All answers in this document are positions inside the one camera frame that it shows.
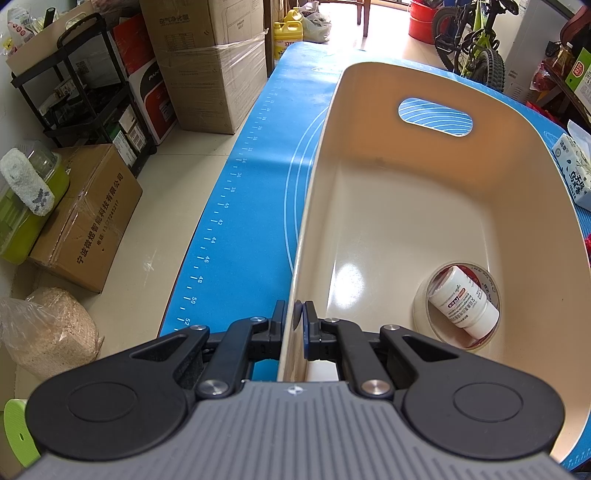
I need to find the wooden chair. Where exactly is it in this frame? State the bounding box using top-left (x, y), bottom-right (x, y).
top-left (355, 0), bottom-right (373, 38)

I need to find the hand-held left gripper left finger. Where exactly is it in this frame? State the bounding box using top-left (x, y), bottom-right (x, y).
top-left (128, 300), bottom-right (287, 400)

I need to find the black utility cart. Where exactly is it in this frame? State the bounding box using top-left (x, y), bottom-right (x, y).
top-left (10, 12), bottom-right (156, 179)

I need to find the green black bicycle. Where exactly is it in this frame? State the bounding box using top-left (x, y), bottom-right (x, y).
top-left (433, 0), bottom-right (507, 94)

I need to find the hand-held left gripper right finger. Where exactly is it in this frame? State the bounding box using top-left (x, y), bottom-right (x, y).
top-left (293, 300), bottom-right (463, 400)

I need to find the white plastic bag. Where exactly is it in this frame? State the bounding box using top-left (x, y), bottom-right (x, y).
top-left (299, 1), bottom-right (333, 44)

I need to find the green lidded white cup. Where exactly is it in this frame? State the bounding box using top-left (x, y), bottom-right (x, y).
top-left (3, 398), bottom-right (42, 468)

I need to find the printed cardboard box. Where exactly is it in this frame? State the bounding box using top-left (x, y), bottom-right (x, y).
top-left (28, 143), bottom-right (143, 295)

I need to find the green container with clear lid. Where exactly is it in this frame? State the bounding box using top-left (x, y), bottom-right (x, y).
top-left (0, 147), bottom-right (71, 265)

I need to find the green white carton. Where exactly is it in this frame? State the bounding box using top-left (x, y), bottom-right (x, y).
top-left (564, 47), bottom-right (591, 96)

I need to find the blue white tissue pack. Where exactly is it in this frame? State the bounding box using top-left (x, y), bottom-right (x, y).
top-left (551, 120), bottom-right (591, 209)

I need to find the large wrapped cardboard box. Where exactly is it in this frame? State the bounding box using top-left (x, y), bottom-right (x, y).
top-left (140, 0), bottom-right (269, 136)

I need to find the cardboard tray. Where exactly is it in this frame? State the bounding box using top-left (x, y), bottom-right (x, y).
top-left (4, 0), bottom-right (101, 78)

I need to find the beige plastic storage bin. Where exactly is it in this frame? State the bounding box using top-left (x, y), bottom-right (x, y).
top-left (276, 61), bottom-right (591, 468)

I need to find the white pill bottle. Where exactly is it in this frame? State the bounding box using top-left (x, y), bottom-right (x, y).
top-left (427, 266), bottom-right (501, 329)

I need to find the yellow jug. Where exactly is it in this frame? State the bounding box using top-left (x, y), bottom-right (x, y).
top-left (273, 8), bottom-right (304, 71)

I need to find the blue silicone mat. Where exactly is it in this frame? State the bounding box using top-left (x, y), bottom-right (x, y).
top-left (157, 40), bottom-right (591, 474)

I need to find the white chest freezer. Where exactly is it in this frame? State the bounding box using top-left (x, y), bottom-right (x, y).
top-left (505, 0), bottom-right (579, 105)

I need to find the dark wooden bench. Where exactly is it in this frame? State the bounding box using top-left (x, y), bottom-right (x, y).
top-left (526, 60), bottom-right (591, 132)

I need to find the clear tape roll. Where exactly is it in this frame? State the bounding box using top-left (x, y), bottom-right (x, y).
top-left (412, 261), bottom-right (504, 354)

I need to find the red bucket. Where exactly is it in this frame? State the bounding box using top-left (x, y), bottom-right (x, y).
top-left (408, 0), bottom-right (445, 45)

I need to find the plastic bag of grain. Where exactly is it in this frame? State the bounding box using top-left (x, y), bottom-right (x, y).
top-left (0, 287), bottom-right (104, 382)

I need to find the red white appliance box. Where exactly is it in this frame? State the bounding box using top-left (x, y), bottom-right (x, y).
top-left (112, 13), bottom-right (177, 145)

